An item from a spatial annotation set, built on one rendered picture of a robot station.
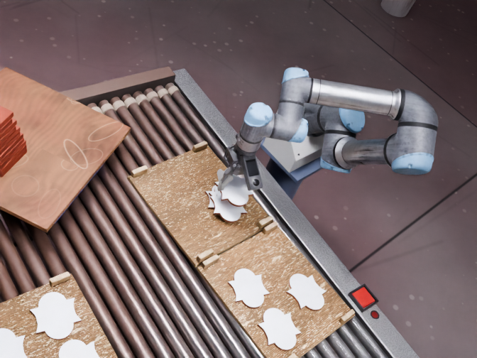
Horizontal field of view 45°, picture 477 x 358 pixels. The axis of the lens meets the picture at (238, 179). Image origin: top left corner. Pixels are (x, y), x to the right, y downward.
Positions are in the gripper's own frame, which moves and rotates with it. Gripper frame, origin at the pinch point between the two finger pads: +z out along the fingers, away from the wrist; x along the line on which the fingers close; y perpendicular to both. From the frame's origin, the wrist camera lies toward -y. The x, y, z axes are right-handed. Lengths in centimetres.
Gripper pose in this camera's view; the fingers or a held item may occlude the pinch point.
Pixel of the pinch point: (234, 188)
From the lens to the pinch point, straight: 193.1
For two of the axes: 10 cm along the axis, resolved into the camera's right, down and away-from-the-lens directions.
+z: -2.5, 6.2, 7.4
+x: -9.0, 1.4, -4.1
